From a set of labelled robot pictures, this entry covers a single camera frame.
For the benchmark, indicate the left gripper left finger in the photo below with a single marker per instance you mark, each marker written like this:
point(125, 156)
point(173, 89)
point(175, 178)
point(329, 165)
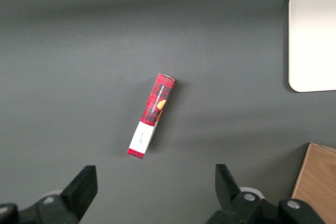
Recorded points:
point(78, 195)

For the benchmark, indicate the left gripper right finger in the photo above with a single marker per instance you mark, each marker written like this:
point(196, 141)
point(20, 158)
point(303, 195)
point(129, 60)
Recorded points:
point(227, 190)

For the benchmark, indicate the oak wooden drawer cabinet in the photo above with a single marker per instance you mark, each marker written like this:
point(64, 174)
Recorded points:
point(319, 182)

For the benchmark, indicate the red tartan cookie box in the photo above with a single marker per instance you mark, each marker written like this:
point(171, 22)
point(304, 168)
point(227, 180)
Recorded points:
point(155, 108)

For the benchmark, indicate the cream plastic tray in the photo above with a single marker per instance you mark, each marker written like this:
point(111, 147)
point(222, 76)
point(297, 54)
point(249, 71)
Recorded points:
point(315, 40)

